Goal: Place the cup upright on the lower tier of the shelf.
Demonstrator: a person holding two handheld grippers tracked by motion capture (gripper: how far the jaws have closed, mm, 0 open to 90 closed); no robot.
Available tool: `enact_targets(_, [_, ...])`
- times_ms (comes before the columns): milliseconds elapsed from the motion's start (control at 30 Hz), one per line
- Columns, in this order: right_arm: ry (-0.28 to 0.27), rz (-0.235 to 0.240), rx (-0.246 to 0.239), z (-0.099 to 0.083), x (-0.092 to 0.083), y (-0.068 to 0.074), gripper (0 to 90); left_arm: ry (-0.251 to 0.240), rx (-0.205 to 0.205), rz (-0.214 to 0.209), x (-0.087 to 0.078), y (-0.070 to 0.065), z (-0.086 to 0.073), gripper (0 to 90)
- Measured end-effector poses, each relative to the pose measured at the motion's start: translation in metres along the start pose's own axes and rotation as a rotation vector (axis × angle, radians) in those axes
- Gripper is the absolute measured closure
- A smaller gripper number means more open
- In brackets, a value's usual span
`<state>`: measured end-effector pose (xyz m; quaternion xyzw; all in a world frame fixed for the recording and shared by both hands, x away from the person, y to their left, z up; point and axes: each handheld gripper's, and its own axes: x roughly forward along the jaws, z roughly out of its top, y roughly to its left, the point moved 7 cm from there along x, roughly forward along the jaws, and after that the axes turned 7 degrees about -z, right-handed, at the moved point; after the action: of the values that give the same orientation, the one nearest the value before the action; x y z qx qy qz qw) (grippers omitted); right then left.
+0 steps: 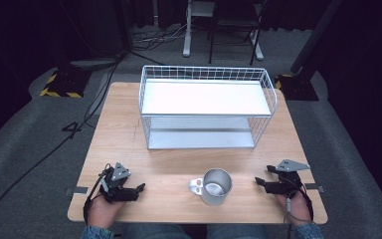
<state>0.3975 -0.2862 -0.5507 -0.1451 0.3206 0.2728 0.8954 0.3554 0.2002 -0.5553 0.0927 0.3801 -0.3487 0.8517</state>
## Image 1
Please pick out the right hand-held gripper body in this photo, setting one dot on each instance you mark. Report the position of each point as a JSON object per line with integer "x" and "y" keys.
{"x": 286, "y": 181}

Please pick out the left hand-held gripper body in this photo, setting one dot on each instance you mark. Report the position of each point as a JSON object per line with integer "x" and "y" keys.
{"x": 118, "y": 179}

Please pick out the silver metal mug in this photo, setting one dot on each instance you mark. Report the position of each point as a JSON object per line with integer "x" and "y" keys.
{"x": 219, "y": 196}

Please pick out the person's left hand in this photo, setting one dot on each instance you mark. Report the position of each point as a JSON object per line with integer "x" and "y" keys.
{"x": 104, "y": 212}

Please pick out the person's right hand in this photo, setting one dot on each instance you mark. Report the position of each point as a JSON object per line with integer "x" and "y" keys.
{"x": 295, "y": 209}

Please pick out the grey tape strip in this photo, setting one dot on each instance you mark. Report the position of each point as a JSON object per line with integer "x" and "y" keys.
{"x": 315, "y": 187}
{"x": 79, "y": 190}

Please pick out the person's left leg in jeans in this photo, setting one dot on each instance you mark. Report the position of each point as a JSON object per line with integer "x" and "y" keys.
{"x": 155, "y": 232}

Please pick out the person's leg in jeans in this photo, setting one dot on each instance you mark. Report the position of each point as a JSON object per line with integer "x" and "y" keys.
{"x": 238, "y": 232}
{"x": 155, "y": 232}

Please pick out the person's right leg in jeans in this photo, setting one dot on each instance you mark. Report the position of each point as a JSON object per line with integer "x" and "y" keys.
{"x": 238, "y": 232}

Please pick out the black tape floor mark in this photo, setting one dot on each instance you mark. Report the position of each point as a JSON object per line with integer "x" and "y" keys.
{"x": 73, "y": 127}

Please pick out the yellow-black striped stand base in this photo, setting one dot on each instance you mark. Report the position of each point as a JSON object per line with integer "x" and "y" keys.
{"x": 296, "y": 88}
{"x": 64, "y": 83}

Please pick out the black slanted stand pole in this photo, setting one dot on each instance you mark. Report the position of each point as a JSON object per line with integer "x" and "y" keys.
{"x": 315, "y": 33}

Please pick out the black folding chair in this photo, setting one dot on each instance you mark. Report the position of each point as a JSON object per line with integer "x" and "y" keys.
{"x": 233, "y": 23}

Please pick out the white desk leg frame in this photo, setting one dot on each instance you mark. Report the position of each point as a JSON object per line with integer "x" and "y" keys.
{"x": 187, "y": 36}

